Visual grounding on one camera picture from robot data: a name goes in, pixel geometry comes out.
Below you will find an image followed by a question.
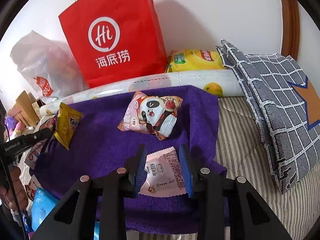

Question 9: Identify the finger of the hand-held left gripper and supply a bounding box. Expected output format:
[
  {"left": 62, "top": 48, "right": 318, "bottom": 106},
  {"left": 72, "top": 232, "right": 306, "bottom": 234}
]
[{"left": 29, "top": 127, "right": 56, "bottom": 145}]

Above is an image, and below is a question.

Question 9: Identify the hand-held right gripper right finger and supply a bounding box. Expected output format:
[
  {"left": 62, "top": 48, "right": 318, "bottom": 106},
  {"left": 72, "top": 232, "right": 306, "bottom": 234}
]
[{"left": 179, "top": 144, "right": 292, "bottom": 240}]

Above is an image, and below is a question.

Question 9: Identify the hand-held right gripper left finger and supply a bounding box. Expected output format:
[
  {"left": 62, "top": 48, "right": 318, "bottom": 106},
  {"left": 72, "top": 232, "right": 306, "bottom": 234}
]
[{"left": 32, "top": 144, "right": 148, "bottom": 240}]

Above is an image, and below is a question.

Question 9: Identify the pale pink snack packet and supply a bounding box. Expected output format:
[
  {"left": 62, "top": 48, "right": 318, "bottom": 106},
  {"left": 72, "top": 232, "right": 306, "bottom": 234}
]
[{"left": 138, "top": 147, "right": 187, "bottom": 197}]

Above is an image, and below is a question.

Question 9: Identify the yellow snack packet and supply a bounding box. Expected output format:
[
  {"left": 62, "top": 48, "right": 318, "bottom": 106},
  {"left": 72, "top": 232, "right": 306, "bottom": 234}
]
[{"left": 54, "top": 102, "right": 83, "bottom": 150}]

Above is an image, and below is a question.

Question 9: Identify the panda snack packet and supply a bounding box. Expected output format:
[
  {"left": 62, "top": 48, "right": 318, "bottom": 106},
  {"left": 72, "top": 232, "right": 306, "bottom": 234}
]
[{"left": 117, "top": 91, "right": 183, "bottom": 140}]

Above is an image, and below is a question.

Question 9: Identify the blue tissue pack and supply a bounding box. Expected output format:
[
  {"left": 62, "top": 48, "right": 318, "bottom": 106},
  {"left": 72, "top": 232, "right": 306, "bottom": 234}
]
[{"left": 31, "top": 187, "right": 59, "bottom": 233}]

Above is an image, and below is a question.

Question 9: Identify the person's left hand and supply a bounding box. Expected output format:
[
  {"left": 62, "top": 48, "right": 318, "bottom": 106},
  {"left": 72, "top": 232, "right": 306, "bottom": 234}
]
[{"left": 0, "top": 166, "right": 29, "bottom": 213}]

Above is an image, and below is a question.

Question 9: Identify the red pink strawberry snack packet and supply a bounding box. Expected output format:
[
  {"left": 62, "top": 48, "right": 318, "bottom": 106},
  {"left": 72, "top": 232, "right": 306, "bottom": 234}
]
[{"left": 25, "top": 176, "right": 38, "bottom": 200}]

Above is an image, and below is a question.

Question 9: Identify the purple towel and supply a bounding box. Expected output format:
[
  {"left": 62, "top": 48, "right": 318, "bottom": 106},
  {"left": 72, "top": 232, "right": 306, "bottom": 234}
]
[{"left": 29, "top": 85, "right": 227, "bottom": 235}]

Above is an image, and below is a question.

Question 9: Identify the white plastic bag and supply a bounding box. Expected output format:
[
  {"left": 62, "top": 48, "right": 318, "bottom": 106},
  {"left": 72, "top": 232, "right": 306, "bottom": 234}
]
[{"left": 10, "top": 30, "right": 89, "bottom": 103}]

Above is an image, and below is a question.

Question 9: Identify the patterned paper roll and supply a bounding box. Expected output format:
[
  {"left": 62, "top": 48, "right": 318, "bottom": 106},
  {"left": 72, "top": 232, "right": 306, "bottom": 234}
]
[{"left": 40, "top": 69, "right": 244, "bottom": 117}]

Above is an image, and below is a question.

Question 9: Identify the yellow chips bag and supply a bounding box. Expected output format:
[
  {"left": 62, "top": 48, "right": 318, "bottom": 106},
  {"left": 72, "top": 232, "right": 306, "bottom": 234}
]
[{"left": 164, "top": 49, "right": 227, "bottom": 73}]

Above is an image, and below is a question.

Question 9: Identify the grey checked cloth with star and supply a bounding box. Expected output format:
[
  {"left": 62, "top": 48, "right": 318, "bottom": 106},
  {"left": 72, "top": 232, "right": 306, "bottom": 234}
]
[{"left": 215, "top": 39, "right": 320, "bottom": 194}]

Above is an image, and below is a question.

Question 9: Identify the red paper bag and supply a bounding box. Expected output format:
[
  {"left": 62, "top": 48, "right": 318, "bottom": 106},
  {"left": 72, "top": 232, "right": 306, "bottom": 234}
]
[{"left": 58, "top": 0, "right": 167, "bottom": 88}]

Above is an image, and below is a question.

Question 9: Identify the black cable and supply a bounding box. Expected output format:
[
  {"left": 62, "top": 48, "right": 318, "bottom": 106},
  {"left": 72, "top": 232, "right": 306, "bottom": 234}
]
[{"left": 0, "top": 120, "right": 27, "bottom": 240}]

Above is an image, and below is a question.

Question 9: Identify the wooden door frame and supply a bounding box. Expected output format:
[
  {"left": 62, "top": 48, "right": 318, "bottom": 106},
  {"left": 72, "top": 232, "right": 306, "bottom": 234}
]
[{"left": 276, "top": 0, "right": 300, "bottom": 57}]

